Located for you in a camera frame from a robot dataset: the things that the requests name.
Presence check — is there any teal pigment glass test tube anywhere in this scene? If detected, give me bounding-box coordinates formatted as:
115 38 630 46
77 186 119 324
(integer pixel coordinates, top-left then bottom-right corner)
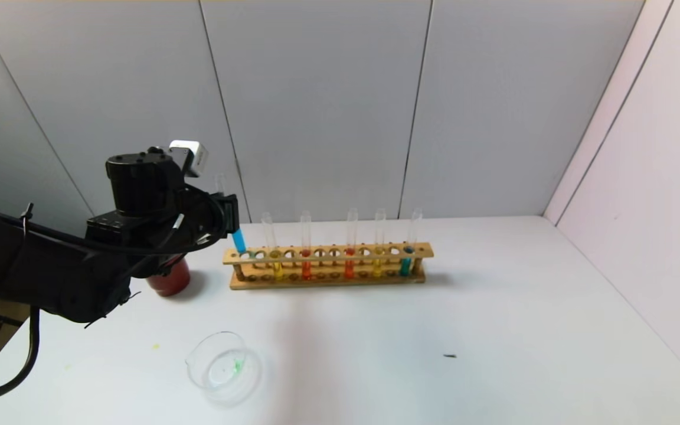
400 208 423 277

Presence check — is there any dark red plastic cup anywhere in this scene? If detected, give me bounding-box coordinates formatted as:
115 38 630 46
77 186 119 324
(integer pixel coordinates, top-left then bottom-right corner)
145 257 191 297

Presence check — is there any blue pigment glass test tube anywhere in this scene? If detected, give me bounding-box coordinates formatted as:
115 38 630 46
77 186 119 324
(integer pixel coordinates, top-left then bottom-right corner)
215 173 247 254

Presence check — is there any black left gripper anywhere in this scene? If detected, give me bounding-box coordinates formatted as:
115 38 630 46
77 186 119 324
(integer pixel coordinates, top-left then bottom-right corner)
210 192 240 239

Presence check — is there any clear glass dish with spout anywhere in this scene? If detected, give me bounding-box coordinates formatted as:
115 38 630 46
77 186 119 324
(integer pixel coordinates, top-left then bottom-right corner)
185 331 250 393

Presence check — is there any thin black camera cable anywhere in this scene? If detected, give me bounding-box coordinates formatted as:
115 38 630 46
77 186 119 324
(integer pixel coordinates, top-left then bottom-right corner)
0 186 228 257

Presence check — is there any orange pigment glass test tube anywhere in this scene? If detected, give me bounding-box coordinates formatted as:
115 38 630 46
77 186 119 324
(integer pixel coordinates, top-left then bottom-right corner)
345 208 358 279
300 211 312 281

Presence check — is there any wooden test tube rack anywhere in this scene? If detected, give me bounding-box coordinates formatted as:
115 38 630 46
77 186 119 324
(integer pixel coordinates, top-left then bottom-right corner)
223 242 435 290

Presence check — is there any thick black hanging cable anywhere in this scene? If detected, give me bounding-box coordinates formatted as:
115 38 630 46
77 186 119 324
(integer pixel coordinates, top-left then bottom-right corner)
0 307 41 403

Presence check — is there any yellow pigment glass test tube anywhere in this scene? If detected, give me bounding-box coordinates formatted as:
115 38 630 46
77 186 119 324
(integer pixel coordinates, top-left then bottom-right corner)
372 208 387 278
261 211 285 281

